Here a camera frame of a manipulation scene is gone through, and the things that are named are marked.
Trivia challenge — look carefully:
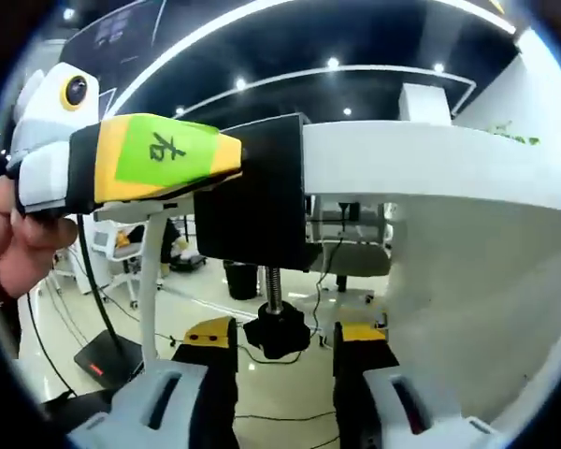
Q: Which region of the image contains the green potted plant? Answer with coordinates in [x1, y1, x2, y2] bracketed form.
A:
[490, 120, 541, 147]

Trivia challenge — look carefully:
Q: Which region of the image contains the grey office chair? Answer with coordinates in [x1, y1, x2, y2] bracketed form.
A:
[308, 242, 393, 306]

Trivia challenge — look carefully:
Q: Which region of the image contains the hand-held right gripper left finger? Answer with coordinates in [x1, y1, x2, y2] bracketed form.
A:
[65, 315, 240, 449]

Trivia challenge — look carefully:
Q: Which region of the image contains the large dark hanging screen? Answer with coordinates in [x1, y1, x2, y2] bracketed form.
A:
[60, 0, 169, 90]

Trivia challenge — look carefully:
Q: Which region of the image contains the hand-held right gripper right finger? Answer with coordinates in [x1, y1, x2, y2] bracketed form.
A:
[332, 320, 504, 449]

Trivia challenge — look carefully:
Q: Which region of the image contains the curved ceiling light strip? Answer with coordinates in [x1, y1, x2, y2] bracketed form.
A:
[105, 0, 518, 118]

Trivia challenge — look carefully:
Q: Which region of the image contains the black waste bin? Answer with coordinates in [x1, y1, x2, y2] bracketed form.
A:
[223, 260, 258, 301]

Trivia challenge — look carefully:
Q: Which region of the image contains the white desk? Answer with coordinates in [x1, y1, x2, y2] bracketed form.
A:
[95, 119, 561, 436]

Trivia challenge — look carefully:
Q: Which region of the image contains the black clamp fixed fixture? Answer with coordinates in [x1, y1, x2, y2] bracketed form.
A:
[192, 112, 324, 273]

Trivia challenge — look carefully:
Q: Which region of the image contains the person's left hand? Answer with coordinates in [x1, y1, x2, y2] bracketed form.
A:
[0, 180, 79, 300]

